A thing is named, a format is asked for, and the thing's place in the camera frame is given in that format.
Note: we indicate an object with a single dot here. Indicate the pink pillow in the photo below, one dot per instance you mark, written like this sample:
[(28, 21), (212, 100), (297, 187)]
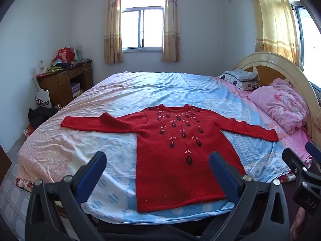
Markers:
[(280, 105)]

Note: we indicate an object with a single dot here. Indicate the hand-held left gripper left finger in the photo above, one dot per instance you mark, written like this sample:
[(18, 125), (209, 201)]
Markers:
[(93, 175)]

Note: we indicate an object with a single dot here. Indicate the brown wooden desk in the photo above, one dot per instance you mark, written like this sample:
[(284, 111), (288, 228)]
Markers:
[(60, 87)]

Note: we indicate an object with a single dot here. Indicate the grey patterned pillow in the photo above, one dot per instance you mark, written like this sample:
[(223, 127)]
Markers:
[(238, 75)]

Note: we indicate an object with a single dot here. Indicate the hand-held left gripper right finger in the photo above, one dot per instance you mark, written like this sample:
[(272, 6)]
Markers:
[(222, 175)]

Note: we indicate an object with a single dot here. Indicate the short beige curtain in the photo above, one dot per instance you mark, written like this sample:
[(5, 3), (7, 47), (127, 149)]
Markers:
[(171, 30), (112, 30)]

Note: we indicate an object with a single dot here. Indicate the red cardboard box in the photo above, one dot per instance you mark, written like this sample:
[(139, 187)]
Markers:
[(65, 55)]

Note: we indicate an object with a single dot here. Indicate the person's right hand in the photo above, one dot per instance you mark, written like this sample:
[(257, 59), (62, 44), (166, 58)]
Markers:
[(298, 226)]

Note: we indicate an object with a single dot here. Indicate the white printed card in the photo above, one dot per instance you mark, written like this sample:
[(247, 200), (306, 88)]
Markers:
[(42, 66)]

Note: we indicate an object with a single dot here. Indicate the green cloth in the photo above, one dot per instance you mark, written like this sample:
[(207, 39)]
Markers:
[(54, 69)]

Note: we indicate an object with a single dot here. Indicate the white paper bag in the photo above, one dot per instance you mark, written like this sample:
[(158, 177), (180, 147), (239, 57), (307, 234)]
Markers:
[(43, 100)]

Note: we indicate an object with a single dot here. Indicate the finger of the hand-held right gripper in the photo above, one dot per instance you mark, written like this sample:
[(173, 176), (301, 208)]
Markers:
[(296, 163), (313, 148)]

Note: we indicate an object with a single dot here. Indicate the cream wooden bed headboard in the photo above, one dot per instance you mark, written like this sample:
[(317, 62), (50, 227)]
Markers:
[(296, 72)]

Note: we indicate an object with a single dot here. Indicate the sliding glass window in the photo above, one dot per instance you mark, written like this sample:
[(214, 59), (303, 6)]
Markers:
[(143, 20)]

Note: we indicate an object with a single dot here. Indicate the black bag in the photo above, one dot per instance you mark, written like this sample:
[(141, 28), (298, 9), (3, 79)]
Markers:
[(40, 116)]

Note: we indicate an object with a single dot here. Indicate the bed with pastel sheet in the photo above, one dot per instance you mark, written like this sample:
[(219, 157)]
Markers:
[(150, 93)]

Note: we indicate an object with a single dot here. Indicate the long yellow curtain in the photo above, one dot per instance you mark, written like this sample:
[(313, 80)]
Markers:
[(273, 20)]

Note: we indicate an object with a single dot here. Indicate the large side window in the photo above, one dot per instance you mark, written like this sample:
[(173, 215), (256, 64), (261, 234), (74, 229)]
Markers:
[(307, 42)]

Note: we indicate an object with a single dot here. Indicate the floral patterned pillow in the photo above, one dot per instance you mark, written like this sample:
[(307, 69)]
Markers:
[(247, 84)]

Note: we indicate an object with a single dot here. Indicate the red embroidered sweater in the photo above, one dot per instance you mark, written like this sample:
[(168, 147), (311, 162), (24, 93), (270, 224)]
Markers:
[(175, 170)]

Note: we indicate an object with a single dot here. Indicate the purple box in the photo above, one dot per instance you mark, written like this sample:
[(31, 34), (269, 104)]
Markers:
[(75, 89)]

